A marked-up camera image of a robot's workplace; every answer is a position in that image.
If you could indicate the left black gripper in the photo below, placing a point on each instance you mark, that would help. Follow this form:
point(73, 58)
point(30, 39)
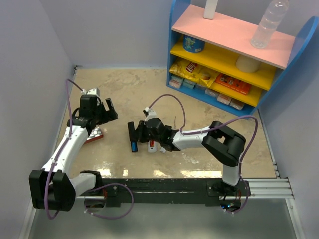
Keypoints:
point(109, 115)

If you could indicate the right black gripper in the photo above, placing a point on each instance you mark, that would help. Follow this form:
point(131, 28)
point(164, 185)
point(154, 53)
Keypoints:
point(141, 127)

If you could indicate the black remote control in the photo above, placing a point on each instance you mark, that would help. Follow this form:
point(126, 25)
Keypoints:
point(131, 130)

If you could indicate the white remote control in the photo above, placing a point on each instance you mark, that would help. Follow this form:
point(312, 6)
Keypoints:
point(154, 150)

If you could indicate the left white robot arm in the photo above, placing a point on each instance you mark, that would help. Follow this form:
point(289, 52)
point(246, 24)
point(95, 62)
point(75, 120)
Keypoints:
point(50, 187)

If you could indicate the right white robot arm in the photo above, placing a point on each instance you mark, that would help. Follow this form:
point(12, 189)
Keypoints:
point(225, 144)

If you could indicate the blue batteries in black remote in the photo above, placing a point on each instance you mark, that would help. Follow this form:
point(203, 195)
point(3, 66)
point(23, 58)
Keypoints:
point(134, 147)

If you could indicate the red snack packet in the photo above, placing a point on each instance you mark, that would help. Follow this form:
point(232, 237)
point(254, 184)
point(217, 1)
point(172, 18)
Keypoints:
point(95, 135)

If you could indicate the small white box leftmost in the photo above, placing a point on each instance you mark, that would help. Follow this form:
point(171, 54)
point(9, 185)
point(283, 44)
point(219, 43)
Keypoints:
point(176, 81)

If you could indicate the small white box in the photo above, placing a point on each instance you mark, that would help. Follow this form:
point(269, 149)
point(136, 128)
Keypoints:
point(224, 99)
point(188, 83)
point(176, 81)
point(237, 104)
point(211, 92)

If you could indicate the yellow Lays chips bag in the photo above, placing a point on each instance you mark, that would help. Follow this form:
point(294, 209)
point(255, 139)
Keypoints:
point(194, 72)

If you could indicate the blue snack can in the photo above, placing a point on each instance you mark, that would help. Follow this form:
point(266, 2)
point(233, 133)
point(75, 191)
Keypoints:
point(193, 45)

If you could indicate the blue shelf unit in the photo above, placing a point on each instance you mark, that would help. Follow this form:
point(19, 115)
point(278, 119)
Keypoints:
point(225, 39)

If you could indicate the orange snack box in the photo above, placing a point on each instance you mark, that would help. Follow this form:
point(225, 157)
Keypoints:
point(233, 83)

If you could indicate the white paper roll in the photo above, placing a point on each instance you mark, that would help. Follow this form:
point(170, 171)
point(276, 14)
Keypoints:
point(247, 64)

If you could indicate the white bottle on shelf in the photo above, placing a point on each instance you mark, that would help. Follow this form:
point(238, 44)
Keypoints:
point(210, 9)

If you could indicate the clear plastic water bottle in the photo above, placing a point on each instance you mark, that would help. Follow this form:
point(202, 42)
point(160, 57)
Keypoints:
point(274, 14)

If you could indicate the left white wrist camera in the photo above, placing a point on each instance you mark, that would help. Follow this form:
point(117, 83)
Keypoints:
point(91, 92)

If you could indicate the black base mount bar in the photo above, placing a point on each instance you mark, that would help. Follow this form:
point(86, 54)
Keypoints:
point(208, 191)

